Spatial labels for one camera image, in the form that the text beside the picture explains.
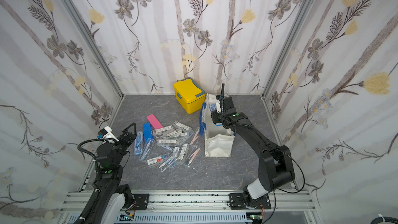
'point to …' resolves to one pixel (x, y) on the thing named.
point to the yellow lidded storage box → (190, 94)
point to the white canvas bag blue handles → (217, 138)
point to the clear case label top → (161, 130)
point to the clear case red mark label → (154, 160)
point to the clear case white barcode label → (183, 151)
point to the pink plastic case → (154, 122)
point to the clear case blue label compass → (212, 107)
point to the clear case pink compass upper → (195, 136)
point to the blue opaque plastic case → (147, 131)
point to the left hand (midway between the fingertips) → (133, 126)
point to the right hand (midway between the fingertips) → (217, 111)
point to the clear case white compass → (146, 150)
